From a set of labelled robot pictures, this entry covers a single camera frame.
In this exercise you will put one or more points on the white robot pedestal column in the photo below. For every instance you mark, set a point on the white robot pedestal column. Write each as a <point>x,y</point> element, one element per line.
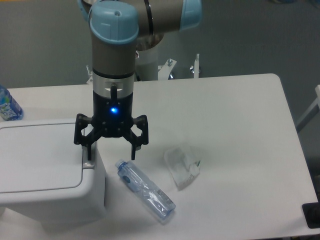
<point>146,62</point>

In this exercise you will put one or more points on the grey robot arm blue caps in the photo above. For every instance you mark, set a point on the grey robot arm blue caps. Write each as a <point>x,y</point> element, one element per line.
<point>115,26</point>

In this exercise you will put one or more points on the white push-lid trash can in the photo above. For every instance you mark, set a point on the white push-lid trash can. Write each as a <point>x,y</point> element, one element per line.
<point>48,178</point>

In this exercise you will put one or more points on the white metal base frame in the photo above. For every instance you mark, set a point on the white metal base frame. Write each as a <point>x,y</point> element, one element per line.
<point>164,72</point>

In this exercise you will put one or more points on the black object at table corner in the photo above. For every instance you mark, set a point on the black object at table corner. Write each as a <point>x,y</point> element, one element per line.
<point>312,214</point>

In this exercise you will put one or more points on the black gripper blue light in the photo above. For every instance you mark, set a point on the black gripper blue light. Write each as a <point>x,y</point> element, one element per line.
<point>112,118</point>

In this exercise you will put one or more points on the white metal frame right edge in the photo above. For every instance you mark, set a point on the white metal frame right edge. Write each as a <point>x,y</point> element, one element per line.
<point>310,112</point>

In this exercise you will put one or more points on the crumpled white plastic wrapper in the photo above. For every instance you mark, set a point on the crumpled white plastic wrapper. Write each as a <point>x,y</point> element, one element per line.
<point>184,164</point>

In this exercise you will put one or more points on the empty clear plastic bottle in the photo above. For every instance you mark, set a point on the empty clear plastic bottle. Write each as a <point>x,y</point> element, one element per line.
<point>145,189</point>

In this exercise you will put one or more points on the blue labelled water bottle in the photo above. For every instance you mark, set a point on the blue labelled water bottle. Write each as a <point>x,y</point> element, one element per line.
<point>10,110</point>

